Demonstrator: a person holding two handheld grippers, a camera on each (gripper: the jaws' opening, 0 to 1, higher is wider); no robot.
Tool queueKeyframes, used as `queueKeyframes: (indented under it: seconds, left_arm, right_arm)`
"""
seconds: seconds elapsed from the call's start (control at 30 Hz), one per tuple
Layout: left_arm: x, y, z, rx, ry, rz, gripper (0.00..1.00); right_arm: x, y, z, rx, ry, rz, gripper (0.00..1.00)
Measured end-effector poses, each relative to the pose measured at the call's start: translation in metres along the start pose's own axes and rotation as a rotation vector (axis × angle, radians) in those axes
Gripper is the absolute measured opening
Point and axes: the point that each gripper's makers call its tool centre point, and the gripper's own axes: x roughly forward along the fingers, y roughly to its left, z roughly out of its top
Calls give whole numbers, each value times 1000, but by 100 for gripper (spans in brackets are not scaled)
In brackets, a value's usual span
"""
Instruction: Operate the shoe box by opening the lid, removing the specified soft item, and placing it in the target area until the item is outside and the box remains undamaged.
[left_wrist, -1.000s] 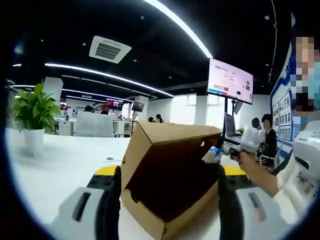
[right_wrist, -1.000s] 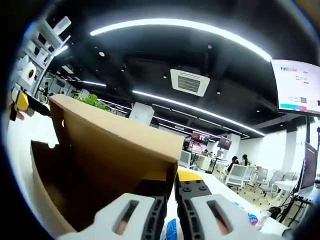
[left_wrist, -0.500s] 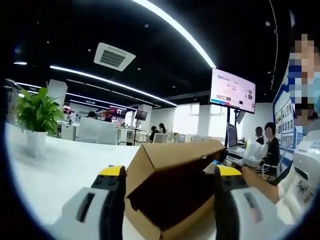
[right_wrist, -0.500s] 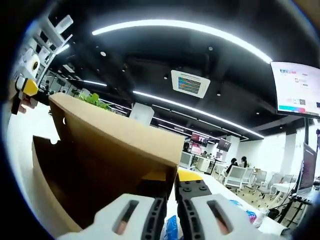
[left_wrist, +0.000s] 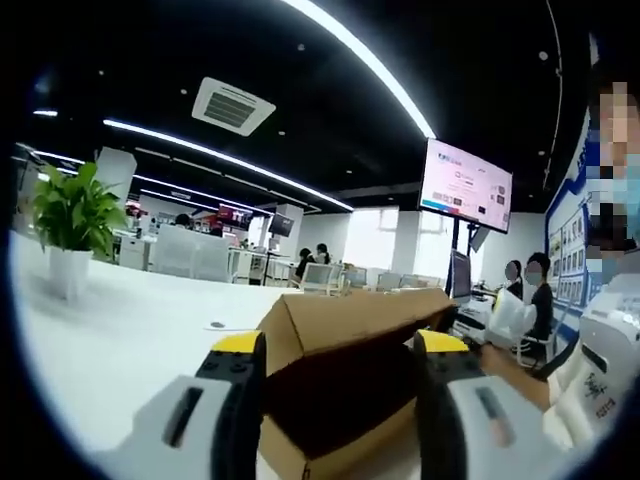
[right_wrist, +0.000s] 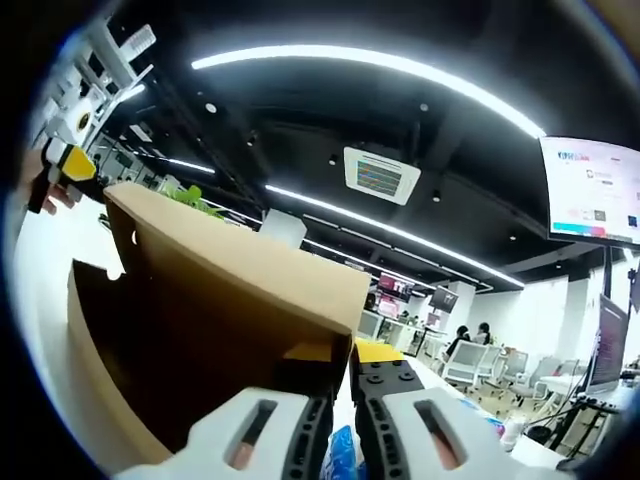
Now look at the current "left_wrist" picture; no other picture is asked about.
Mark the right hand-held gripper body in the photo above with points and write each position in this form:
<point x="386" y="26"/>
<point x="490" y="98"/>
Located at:
<point x="515" y="320"/>

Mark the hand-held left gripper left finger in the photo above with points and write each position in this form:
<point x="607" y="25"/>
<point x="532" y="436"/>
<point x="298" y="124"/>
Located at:
<point x="205" y="425"/>

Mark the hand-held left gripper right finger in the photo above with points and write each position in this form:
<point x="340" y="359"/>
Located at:
<point x="475" y="425"/>

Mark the brown cardboard shoe box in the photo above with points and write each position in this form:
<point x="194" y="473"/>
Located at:
<point x="350" y="320"/>

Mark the person's right hand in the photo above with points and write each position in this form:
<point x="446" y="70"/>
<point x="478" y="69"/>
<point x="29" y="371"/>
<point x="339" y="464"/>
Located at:
<point x="495" y="359"/>

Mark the black desktop monitor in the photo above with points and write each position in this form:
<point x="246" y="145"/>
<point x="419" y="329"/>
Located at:
<point x="461" y="275"/>

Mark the white chest device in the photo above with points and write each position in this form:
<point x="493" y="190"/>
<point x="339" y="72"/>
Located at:
<point x="605" y="325"/>

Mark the person in white shirt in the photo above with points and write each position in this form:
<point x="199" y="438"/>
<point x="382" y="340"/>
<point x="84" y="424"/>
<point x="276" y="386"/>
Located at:
<point x="565" y="415"/>

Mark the small dark object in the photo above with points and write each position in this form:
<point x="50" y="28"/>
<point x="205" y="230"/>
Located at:
<point x="217" y="325"/>

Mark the large hanging screen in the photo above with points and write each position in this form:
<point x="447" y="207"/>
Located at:
<point x="465" y="185"/>

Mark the white desk divider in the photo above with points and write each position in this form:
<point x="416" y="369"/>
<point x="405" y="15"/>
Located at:
<point x="190" y="252"/>

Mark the green plant in white pot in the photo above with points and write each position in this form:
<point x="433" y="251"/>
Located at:
<point x="75" y="215"/>

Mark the thin ceiling light strip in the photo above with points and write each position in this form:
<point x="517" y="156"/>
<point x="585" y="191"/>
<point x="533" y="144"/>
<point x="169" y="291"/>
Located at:
<point x="225" y="160"/>

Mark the wide ceiling light strip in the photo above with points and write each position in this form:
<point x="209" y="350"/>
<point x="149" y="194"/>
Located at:
<point x="360" y="55"/>

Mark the ceiling air conditioner vent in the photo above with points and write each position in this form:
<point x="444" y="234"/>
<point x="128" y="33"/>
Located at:
<point x="232" y="106"/>

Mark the small red wall screen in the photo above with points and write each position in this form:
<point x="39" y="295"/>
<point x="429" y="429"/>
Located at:
<point x="235" y="215"/>

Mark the small black wall screen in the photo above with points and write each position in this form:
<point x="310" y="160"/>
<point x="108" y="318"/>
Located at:
<point x="280" y="224"/>

